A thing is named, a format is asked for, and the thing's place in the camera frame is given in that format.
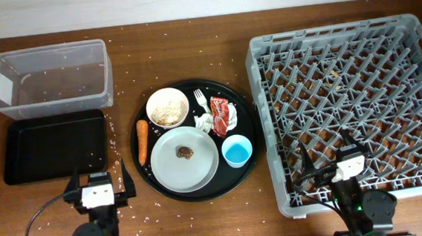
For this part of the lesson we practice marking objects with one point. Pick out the brown food lump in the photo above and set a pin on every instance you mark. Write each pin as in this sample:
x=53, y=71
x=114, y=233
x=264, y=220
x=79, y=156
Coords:
x=185, y=152

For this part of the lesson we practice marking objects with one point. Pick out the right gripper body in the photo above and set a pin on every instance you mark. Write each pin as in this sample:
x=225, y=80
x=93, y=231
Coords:
x=325, y=179

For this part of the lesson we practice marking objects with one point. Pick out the black rectangular tray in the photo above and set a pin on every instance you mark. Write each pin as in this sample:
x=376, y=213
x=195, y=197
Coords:
x=47, y=148

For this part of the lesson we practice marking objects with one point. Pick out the light blue cup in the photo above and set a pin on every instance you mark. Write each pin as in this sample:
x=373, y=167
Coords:
x=236, y=150

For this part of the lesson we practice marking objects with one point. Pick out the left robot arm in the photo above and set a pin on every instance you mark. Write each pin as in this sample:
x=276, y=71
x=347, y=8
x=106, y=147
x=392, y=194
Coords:
x=101, y=221

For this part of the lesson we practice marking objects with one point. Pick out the orange carrot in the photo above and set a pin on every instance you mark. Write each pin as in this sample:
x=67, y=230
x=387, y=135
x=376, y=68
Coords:
x=142, y=140

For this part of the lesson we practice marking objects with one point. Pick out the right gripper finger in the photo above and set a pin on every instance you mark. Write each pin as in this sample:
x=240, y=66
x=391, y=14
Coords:
x=352, y=146
x=307, y=165

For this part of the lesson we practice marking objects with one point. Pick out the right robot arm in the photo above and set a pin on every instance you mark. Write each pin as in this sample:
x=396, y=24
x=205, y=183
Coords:
x=365, y=213

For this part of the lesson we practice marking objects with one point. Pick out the rice and nuts pile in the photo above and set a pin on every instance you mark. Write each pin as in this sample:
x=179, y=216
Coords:
x=170, y=113

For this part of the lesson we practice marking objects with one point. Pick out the grey dishwasher rack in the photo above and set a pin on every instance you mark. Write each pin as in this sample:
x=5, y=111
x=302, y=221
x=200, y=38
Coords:
x=364, y=76

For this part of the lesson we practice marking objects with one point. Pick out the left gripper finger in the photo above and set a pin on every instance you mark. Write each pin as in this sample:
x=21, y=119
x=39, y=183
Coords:
x=127, y=179
x=73, y=184

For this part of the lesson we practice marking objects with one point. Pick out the white plastic fork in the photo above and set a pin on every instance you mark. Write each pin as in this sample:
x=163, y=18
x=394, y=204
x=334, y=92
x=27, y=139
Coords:
x=202, y=101

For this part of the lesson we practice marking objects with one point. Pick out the white napkin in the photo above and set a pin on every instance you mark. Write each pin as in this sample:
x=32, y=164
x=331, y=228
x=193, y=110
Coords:
x=204, y=122

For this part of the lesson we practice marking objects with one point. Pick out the clear plastic bin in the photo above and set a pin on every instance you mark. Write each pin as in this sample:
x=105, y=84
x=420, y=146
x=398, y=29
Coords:
x=55, y=79

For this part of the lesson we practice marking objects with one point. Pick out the grey round plate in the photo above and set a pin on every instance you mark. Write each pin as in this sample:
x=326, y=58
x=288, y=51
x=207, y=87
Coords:
x=178, y=174

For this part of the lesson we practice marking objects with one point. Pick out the red snack wrapper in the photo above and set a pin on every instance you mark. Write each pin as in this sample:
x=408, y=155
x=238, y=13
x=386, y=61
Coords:
x=224, y=116

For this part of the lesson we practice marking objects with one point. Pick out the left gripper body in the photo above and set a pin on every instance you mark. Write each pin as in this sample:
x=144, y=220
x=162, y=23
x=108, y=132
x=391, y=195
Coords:
x=121, y=199

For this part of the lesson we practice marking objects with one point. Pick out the white bowl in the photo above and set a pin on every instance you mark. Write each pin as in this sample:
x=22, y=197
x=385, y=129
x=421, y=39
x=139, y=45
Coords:
x=164, y=96

